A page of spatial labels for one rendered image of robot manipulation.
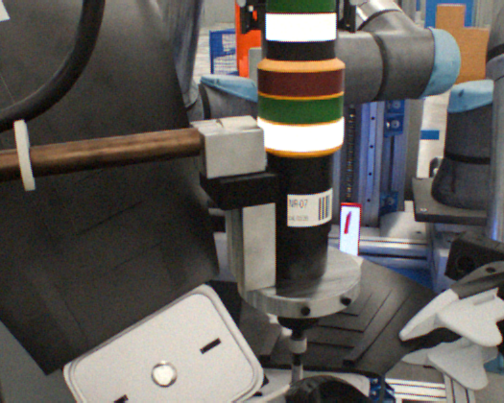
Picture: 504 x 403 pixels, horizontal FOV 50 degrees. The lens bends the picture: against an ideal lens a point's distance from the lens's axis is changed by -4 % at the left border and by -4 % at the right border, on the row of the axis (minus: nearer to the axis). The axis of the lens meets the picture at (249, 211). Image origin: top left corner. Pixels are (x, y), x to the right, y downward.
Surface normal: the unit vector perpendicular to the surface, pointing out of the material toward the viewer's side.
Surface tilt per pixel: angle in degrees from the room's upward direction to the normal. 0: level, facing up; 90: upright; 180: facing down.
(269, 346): 10
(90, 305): 55
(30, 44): 47
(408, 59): 74
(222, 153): 90
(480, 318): 6
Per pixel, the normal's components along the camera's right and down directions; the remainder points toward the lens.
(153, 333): 0.12, -0.26
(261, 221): 0.34, 0.34
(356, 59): 0.32, -0.07
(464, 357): 0.04, -0.86
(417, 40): 0.24, -0.44
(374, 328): 0.11, -0.96
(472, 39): -0.40, 0.35
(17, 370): 0.97, 0.07
